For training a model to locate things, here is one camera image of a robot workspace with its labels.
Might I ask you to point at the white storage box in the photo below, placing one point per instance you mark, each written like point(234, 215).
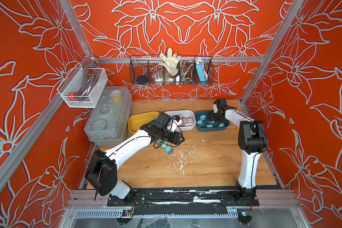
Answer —
point(184, 113)

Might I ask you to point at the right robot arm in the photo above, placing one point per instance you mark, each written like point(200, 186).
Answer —
point(252, 141)

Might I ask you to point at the white power strip in basket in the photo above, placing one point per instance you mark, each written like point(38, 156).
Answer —
point(159, 77)

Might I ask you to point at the light blue box in basket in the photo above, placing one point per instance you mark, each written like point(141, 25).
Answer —
point(202, 75)

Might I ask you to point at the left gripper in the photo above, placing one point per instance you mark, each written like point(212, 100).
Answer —
point(176, 138)

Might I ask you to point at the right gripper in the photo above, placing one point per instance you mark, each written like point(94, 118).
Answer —
point(212, 118)

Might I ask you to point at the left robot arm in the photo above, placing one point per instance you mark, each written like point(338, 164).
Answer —
point(102, 169)

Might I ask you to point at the white rubber glove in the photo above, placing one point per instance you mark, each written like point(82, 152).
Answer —
point(170, 61)

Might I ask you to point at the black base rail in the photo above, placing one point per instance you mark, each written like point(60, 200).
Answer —
point(210, 200)

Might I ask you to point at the black wire basket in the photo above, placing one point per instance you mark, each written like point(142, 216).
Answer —
point(142, 68)

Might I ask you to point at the red object in basket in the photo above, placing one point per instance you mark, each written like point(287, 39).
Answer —
point(71, 96)

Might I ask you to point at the dark blue storage box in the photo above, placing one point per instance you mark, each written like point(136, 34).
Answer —
point(205, 123)

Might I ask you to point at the white wire basket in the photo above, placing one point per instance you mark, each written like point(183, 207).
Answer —
point(88, 83)

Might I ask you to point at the yellow storage box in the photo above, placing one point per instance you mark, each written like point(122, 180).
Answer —
point(136, 121)

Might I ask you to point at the clear plastic lidded container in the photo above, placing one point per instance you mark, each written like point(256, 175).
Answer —
point(107, 124)

